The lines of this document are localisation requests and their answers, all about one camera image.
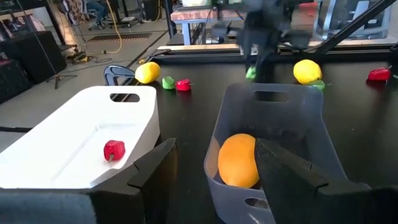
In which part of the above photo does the orange mango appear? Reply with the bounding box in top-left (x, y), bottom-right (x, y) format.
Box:
top-left (217, 133), bottom-right (261, 189)

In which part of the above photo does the dark floor grate mat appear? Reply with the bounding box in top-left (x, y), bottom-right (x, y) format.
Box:
top-left (88, 32), bottom-right (153, 44)

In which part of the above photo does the yellow lemon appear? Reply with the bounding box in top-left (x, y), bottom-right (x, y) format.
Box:
top-left (292, 58), bottom-right (323, 85)
top-left (134, 61), bottom-right (162, 85)

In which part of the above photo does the black diagonal frame strut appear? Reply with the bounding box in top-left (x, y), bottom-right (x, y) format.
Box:
top-left (306, 0), bottom-right (398, 55)

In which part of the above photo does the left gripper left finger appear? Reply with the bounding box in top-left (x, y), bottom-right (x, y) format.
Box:
top-left (89, 138), bottom-right (178, 224)

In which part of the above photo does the small green pepper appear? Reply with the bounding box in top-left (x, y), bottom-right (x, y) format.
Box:
top-left (161, 75), bottom-right (176, 91)
top-left (307, 79), bottom-right (332, 91)
top-left (245, 65), bottom-right (258, 81)

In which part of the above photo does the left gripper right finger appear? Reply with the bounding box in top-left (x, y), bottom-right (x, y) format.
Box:
top-left (254, 138), bottom-right (373, 224)

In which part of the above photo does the black tripod stand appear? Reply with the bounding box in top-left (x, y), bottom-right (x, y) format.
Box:
top-left (17, 0), bottom-right (78, 90)

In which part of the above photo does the black cabinet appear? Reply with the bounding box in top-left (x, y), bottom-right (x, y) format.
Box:
top-left (0, 30), bottom-right (68, 85)

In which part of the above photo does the white plastic basket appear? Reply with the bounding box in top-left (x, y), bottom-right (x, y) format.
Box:
top-left (0, 85), bottom-right (161, 190)

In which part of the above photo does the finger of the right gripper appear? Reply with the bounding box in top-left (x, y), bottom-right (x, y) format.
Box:
top-left (256, 49), bottom-right (273, 81)
top-left (242, 40), bottom-right (254, 71)

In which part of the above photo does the wooden-top workbench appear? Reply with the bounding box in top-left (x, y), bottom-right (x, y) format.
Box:
top-left (170, 7), bottom-right (246, 46)

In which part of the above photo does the grey translucent plastic basket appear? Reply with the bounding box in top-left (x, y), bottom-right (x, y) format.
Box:
top-left (203, 82), bottom-right (349, 224)

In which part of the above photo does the person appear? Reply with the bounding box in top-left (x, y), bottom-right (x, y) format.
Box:
top-left (85, 0), bottom-right (108, 24)

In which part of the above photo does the yellow hose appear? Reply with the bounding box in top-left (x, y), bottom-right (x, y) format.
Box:
top-left (105, 0), bottom-right (124, 55)

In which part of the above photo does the small red pepper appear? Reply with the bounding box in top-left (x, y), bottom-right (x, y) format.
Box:
top-left (367, 65), bottom-right (392, 83)
top-left (103, 139), bottom-right (126, 163)
top-left (175, 78), bottom-right (193, 92)

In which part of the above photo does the black aluminium table frame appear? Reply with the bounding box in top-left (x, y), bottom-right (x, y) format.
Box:
top-left (152, 43), bottom-right (398, 65)

